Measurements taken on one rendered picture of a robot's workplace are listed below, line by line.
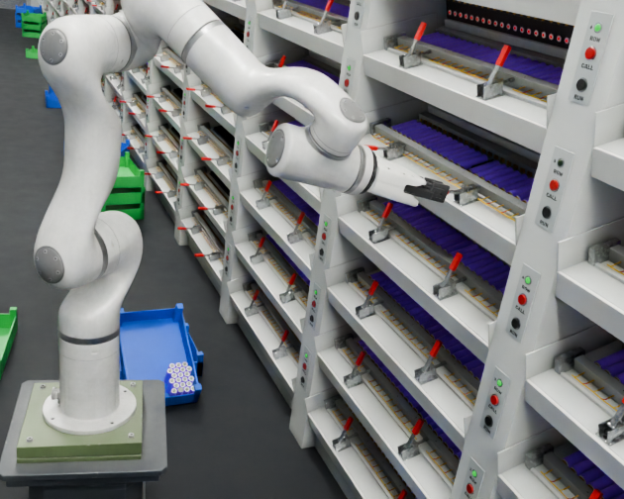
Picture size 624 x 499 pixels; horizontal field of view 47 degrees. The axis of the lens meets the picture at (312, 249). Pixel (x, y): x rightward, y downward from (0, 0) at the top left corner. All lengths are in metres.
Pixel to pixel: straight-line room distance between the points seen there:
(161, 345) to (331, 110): 1.34
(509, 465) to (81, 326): 0.83
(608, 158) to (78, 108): 0.85
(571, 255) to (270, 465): 1.13
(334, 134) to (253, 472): 1.13
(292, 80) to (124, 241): 0.53
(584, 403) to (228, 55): 0.76
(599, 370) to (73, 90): 0.96
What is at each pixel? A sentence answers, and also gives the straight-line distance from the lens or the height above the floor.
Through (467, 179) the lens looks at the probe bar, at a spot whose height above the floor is 0.92.
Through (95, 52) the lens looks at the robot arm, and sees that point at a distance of 1.27.
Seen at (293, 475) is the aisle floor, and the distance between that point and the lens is 1.97.
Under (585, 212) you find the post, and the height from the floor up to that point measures 0.98.
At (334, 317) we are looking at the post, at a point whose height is 0.41.
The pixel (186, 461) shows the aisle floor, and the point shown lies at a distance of 1.98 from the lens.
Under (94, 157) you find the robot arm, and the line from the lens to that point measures 1.34.
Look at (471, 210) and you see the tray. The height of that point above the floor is 0.89.
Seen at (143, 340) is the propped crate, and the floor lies 0.11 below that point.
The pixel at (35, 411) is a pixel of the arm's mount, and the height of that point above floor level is 0.31.
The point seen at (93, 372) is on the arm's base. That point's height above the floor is 0.44.
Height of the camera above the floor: 1.28
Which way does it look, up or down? 23 degrees down
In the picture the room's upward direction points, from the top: 8 degrees clockwise
